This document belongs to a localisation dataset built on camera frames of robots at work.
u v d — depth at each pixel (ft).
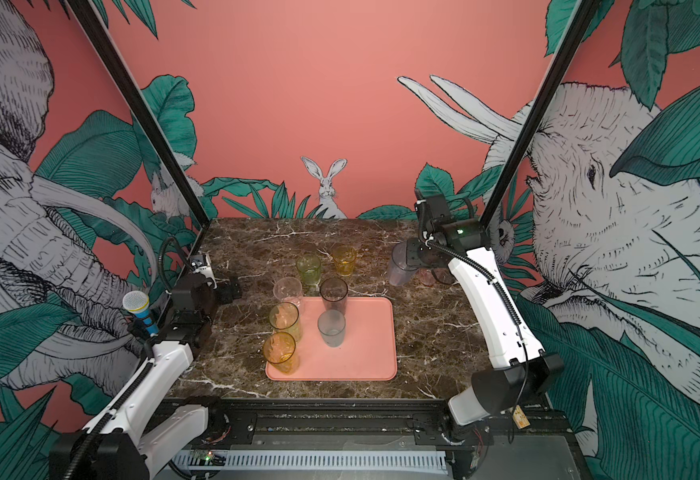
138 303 2.31
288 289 3.20
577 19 2.31
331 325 3.01
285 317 2.70
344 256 3.67
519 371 1.29
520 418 2.50
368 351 2.90
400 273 2.51
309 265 3.40
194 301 1.99
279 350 2.58
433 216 1.79
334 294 3.05
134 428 1.39
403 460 2.30
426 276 3.12
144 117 2.89
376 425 2.48
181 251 3.64
